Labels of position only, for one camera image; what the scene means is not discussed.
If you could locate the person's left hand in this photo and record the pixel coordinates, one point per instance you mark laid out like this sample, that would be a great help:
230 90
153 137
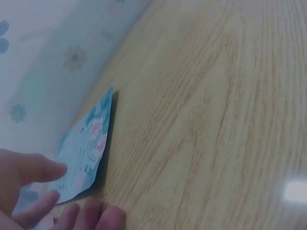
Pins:
9 182

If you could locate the blue floral packet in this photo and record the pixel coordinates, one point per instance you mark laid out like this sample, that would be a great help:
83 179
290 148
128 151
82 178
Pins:
88 146

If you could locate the person's left thumb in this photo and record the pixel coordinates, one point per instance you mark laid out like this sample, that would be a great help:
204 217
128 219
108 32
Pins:
36 169

